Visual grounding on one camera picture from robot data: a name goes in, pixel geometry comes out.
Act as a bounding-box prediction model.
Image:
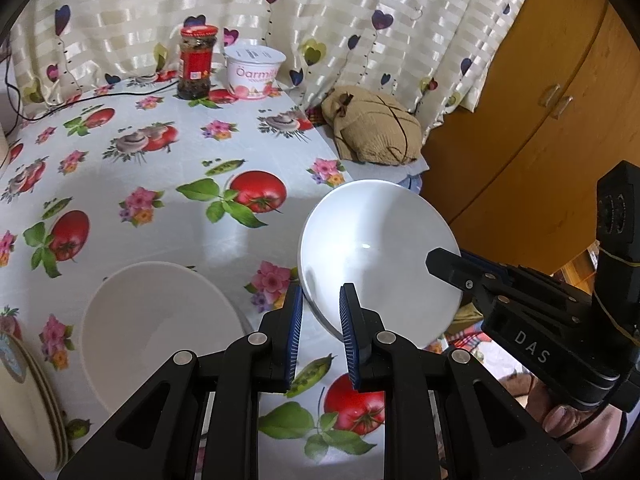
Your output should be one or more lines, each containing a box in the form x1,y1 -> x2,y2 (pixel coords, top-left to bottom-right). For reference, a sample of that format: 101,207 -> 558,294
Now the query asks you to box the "white ceramic bowl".
79,261 -> 252,412

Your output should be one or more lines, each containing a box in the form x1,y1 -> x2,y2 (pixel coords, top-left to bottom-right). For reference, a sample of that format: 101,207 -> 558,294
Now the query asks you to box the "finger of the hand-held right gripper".
459,251 -> 592,307
426,247 -> 507,322

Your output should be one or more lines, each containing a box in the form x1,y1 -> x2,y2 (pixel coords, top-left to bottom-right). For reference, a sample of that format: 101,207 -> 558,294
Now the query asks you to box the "black power cable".
2,42 -> 182,124

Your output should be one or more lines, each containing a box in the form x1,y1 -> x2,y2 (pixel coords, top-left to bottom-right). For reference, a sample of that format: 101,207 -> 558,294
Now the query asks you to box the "floral tomato print tablecloth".
0,72 -> 453,480

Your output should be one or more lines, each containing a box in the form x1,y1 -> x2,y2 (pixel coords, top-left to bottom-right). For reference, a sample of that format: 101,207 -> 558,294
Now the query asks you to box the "white plate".
298,179 -> 462,350

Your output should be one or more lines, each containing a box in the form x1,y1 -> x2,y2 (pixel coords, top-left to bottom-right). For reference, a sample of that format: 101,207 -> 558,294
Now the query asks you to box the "brown cloth bag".
320,85 -> 424,167

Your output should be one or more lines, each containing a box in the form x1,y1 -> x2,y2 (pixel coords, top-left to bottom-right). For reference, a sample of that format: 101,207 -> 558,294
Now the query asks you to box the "beige plate with blue logo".
27,347 -> 69,467
0,329 -> 59,474

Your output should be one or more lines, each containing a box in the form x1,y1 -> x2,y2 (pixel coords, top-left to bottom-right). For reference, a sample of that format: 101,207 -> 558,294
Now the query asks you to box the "red-lidded glass jar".
176,25 -> 220,101

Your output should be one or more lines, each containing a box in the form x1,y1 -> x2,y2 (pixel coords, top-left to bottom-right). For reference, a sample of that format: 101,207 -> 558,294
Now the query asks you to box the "red plaid cloth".
442,305 -> 487,362

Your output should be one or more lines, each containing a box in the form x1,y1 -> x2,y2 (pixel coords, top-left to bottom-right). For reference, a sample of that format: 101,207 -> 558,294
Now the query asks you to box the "white yogurt tub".
223,44 -> 288,102

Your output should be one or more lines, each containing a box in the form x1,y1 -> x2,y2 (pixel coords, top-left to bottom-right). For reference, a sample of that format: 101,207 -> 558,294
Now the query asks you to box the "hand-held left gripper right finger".
338,282 -> 583,480

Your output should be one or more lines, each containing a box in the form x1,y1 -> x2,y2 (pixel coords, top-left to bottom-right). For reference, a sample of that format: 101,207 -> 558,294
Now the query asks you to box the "person's right hand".
527,376 -> 632,461

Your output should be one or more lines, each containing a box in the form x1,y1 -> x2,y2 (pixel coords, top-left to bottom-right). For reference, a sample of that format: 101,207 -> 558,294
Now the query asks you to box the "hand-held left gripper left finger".
57,285 -> 305,480

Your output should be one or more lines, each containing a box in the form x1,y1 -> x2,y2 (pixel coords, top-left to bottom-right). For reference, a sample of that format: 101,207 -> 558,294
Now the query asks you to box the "cream curtain with heart print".
0,0 -> 542,128

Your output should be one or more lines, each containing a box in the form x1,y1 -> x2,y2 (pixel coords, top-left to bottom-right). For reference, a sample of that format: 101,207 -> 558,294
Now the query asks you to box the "wooden cabinet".
419,0 -> 640,283

